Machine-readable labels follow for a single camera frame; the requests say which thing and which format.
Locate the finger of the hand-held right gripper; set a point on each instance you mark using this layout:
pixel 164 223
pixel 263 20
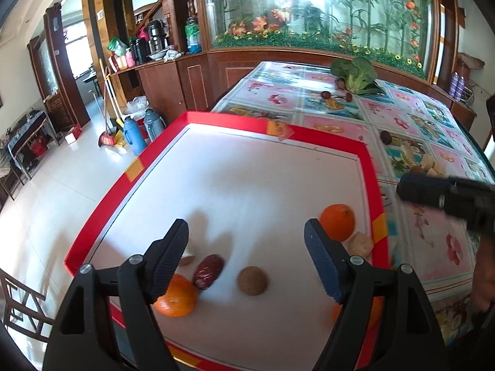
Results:
pixel 421 191

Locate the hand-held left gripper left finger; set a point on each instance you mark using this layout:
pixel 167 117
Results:
pixel 170 259

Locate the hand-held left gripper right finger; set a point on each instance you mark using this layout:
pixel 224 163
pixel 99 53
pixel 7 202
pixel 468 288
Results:
pixel 325 266

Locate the beige ginger piece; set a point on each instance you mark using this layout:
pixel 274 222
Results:
pixel 360 244
pixel 188 259

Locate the small brown nut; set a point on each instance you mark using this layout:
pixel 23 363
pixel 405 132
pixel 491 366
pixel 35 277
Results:
pixel 417 170

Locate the pale ginger piece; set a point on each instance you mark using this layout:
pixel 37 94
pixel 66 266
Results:
pixel 434 164

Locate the orange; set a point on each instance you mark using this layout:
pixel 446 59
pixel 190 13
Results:
pixel 177 296
pixel 372 309
pixel 337 222

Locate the large dark red jujube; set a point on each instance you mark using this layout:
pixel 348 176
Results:
pixel 208 271

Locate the brown kiwi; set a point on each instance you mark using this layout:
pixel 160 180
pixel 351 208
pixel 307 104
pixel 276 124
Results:
pixel 252 280

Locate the red rimmed white tray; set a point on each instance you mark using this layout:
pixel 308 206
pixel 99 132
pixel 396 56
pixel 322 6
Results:
pixel 239 185

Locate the person's right hand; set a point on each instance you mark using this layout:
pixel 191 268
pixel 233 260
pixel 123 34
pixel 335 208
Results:
pixel 484 274

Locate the purple bottle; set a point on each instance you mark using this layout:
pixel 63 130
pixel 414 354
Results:
pixel 453 82
pixel 460 85

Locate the blue thermos flask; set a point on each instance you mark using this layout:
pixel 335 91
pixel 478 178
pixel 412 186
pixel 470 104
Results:
pixel 132 136

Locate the green bok choy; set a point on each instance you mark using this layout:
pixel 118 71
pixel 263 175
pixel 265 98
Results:
pixel 355 73

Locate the grey thermos flask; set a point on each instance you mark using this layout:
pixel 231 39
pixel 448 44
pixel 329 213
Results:
pixel 153 124

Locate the red dustpan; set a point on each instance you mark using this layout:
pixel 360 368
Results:
pixel 106 137

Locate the wooden chair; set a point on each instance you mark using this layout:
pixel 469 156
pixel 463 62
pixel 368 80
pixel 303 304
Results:
pixel 21 301

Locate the clear plastic bag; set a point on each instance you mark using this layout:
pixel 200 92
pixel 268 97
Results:
pixel 137 105

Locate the red box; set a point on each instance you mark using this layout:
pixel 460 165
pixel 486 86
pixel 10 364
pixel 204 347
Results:
pixel 73 133

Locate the broom and dustpan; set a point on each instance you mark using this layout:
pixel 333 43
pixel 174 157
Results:
pixel 110 100

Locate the wooden partition cabinet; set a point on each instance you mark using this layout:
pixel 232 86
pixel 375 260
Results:
pixel 201 81

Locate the metal table with dark cloth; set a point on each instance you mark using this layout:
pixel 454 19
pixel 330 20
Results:
pixel 27 133

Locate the flower decorated glass panel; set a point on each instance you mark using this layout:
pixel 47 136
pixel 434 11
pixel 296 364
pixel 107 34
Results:
pixel 328 15

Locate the pink container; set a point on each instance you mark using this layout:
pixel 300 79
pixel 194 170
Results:
pixel 128 60

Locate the white bowl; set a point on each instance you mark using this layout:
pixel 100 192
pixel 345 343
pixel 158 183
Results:
pixel 158 55

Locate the black kettle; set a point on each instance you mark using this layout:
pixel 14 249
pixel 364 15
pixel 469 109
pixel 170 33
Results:
pixel 139 49

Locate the green snack bag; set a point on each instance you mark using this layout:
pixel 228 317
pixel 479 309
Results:
pixel 116 45

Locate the green plastic bottle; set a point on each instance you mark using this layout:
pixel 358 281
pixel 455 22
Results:
pixel 192 34

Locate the black thermos jug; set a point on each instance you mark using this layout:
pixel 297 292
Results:
pixel 156 33

